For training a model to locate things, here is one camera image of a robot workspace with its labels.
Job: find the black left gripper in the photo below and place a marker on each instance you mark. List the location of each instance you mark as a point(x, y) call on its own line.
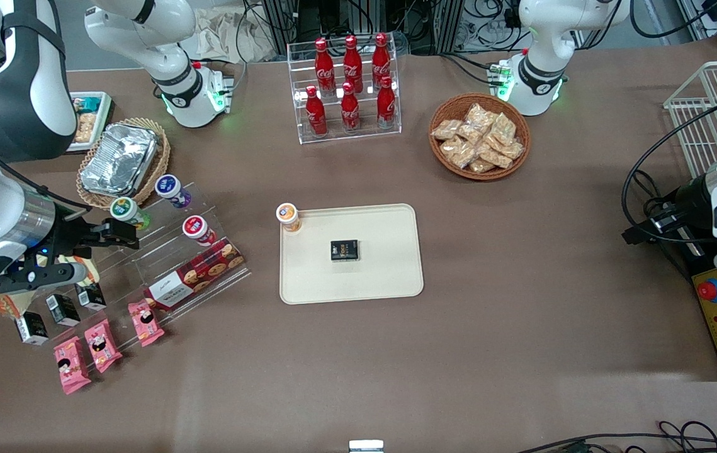
point(688, 199)

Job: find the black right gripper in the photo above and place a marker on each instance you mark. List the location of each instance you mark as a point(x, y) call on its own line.
point(70, 236)

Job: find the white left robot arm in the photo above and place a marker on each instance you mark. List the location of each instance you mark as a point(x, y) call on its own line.
point(541, 75)

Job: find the beige plastic tray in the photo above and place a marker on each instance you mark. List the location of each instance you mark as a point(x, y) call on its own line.
point(383, 270)

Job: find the clear acrylic stepped display stand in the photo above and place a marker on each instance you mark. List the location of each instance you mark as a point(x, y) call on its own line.
point(135, 255)

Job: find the green lid yogurt cup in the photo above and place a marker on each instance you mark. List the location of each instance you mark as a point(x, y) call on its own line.
point(124, 209)

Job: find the small black white carton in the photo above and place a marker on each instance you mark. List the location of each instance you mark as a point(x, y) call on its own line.
point(91, 297)
point(62, 309)
point(32, 327)

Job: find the red lid yogurt cup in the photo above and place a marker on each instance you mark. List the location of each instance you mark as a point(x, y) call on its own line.
point(196, 226)

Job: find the silver foil container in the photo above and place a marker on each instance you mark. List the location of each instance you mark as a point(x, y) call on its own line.
point(119, 158)

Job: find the oval light wicker basket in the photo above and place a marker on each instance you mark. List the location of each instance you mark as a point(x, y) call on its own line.
point(162, 163)

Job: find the red cookie box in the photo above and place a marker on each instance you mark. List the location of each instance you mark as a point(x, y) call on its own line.
point(197, 274)

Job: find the pink snack pack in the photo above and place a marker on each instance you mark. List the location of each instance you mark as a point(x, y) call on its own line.
point(146, 322)
point(102, 345)
point(71, 365)

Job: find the clear wrapped snack packet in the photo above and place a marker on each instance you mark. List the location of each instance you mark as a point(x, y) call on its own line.
point(503, 128)
point(446, 129)
point(513, 150)
point(459, 152)
point(85, 127)
point(496, 157)
point(481, 166)
point(480, 116)
point(470, 134)

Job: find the white rectangular snack bin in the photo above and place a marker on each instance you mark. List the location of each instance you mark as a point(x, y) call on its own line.
point(106, 119)

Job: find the green snack packet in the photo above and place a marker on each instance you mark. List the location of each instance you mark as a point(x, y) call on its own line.
point(89, 101)

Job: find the orange lid drink cup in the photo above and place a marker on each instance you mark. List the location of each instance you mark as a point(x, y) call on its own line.
point(287, 215)

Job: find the round brown wicker basket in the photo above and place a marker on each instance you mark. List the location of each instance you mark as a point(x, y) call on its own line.
point(440, 160)

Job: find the beige cloth bag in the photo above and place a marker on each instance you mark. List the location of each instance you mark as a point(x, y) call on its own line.
point(226, 38)

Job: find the small black box gold print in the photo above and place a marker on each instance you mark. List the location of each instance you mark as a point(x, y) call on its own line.
point(345, 250)

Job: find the red cola bottle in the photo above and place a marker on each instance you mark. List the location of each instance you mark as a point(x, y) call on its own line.
point(352, 60)
point(350, 112)
point(316, 114)
point(381, 58)
point(386, 106)
point(324, 63)

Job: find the clear acrylic bottle rack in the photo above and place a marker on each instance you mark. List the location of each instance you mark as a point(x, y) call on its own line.
point(345, 135)

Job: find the small white block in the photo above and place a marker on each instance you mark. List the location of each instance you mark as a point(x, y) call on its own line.
point(366, 446)

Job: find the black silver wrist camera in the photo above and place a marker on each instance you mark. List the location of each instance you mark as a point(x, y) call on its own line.
point(665, 220)

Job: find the aluminium frame rack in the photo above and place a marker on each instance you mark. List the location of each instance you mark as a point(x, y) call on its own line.
point(333, 19)

